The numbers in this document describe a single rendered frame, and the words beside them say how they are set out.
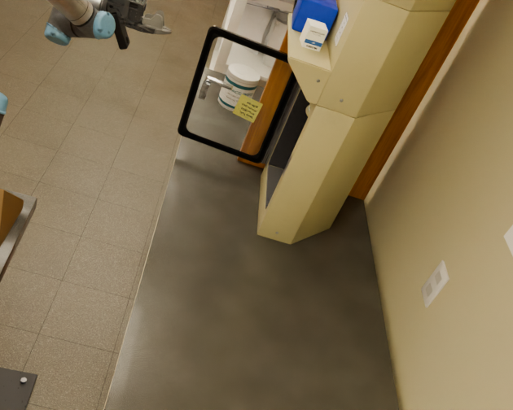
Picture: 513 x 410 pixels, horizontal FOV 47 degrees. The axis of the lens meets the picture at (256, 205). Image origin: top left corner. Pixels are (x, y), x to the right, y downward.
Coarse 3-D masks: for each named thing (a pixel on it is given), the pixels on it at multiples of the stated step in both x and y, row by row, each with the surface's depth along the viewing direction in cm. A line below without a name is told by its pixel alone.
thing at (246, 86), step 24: (216, 48) 179; (240, 48) 178; (216, 72) 184; (240, 72) 183; (264, 72) 182; (288, 72) 181; (216, 96) 189; (240, 96) 188; (264, 96) 187; (192, 120) 195; (216, 120) 194; (240, 120) 193; (264, 120) 192; (240, 144) 198
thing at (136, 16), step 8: (104, 0) 173; (112, 0) 174; (120, 0) 174; (128, 0) 172; (136, 0) 174; (144, 0) 176; (104, 8) 174; (112, 8) 176; (120, 8) 176; (128, 8) 173; (136, 8) 175; (144, 8) 179; (120, 16) 177; (128, 16) 176; (136, 16) 176; (128, 24) 177
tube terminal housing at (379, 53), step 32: (352, 0) 148; (352, 32) 141; (384, 32) 140; (416, 32) 146; (352, 64) 146; (384, 64) 146; (416, 64) 158; (320, 96) 151; (352, 96) 151; (384, 96) 158; (320, 128) 157; (352, 128) 157; (384, 128) 171; (320, 160) 163; (352, 160) 171; (288, 192) 170; (320, 192) 171; (288, 224) 177; (320, 224) 187
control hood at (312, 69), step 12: (288, 24) 163; (288, 36) 156; (288, 48) 150; (300, 48) 152; (324, 48) 158; (288, 60) 146; (300, 60) 146; (312, 60) 148; (324, 60) 151; (300, 72) 148; (312, 72) 147; (324, 72) 147; (300, 84) 149; (312, 84) 149; (324, 84) 149; (312, 96) 151
